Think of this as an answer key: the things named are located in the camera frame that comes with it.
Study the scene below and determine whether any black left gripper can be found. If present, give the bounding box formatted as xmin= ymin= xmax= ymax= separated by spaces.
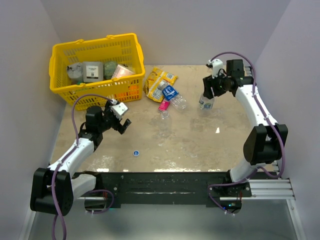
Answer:
xmin=98 ymin=100 xmax=131 ymax=134

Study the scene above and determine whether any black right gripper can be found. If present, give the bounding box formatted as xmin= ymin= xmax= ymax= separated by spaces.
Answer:
xmin=203 ymin=70 xmax=231 ymax=100

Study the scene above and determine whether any clear bottle white green label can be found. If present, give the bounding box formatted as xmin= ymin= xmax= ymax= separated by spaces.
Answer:
xmin=199 ymin=92 xmax=215 ymax=110

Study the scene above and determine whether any blue white bottle cap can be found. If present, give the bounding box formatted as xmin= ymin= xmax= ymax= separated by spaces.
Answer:
xmin=133 ymin=150 xmax=140 ymax=157

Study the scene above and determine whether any clear unlabelled plastic bottle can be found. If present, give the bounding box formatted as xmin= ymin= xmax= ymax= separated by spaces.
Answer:
xmin=159 ymin=110 xmax=172 ymax=138

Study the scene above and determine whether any clear bottle blue label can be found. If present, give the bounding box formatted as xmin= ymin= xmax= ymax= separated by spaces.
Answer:
xmin=157 ymin=80 xmax=187 ymax=111

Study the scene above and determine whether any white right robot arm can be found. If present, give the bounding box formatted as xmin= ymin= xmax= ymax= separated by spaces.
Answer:
xmin=199 ymin=59 xmax=288 ymax=197

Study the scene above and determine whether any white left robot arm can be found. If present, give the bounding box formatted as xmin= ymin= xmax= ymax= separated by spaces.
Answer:
xmin=30 ymin=102 xmax=131 ymax=216

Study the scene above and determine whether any orange item in basket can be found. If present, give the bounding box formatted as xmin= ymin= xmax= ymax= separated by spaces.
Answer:
xmin=117 ymin=84 xmax=139 ymax=102

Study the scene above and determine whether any pink cardboard box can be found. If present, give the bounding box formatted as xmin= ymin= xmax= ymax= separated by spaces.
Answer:
xmin=158 ymin=99 xmax=170 ymax=113

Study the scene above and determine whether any pink packet in basket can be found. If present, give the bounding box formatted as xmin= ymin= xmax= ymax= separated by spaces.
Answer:
xmin=111 ymin=64 xmax=135 ymax=79

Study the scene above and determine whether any yellow snack bag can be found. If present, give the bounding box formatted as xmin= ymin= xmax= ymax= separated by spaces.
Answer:
xmin=143 ymin=67 xmax=178 ymax=103

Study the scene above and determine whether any green round item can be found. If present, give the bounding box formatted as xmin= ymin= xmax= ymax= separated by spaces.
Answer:
xmin=103 ymin=61 xmax=118 ymax=80

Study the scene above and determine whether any grey box with label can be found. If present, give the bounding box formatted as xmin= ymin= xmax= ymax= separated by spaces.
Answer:
xmin=82 ymin=61 xmax=104 ymax=84

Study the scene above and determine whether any yellow plastic shopping basket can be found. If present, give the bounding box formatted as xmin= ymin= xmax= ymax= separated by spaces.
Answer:
xmin=49 ymin=33 xmax=146 ymax=111

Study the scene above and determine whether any grey pouch in basket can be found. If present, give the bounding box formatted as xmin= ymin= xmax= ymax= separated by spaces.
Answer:
xmin=66 ymin=62 xmax=83 ymax=85

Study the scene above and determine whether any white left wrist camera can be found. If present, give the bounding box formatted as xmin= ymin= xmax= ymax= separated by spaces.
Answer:
xmin=110 ymin=98 xmax=129 ymax=120

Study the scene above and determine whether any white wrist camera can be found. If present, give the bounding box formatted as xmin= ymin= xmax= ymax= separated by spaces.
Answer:
xmin=110 ymin=98 xmax=129 ymax=120
xmin=206 ymin=59 xmax=224 ymax=78

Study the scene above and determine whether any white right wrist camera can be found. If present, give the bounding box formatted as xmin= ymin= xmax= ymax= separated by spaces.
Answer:
xmin=206 ymin=59 xmax=224 ymax=78

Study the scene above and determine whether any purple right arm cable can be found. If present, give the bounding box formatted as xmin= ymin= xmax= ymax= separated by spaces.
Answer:
xmin=209 ymin=51 xmax=286 ymax=180

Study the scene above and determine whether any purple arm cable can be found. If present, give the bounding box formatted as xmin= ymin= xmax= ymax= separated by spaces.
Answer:
xmin=51 ymin=94 xmax=115 ymax=240
xmin=209 ymin=51 xmax=286 ymax=180

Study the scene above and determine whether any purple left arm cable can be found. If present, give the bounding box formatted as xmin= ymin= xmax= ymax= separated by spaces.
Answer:
xmin=51 ymin=94 xmax=115 ymax=240

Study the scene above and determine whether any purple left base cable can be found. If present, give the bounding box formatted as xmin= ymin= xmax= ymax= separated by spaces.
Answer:
xmin=84 ymin=189 xmax=115 ymax=216

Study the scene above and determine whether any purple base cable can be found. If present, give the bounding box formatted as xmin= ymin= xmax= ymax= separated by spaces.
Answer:
xmin=84 ymin=189 xmax=115 ymax=216
xmin=207 ymin=183 xmax=245 ymax=216

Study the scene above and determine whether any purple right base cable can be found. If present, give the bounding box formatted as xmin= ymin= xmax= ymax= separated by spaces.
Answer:
xmin=207 ymin=183 xmax=245 ymax=216

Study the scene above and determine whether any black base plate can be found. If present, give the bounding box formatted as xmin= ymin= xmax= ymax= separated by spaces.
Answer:
xmin=44 ymin=171 xmax=252 ymax=210

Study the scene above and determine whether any aluminium rail frame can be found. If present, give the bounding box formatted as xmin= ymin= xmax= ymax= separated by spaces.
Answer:
xmin=18 ymin=66 xmax=307 ymax=240

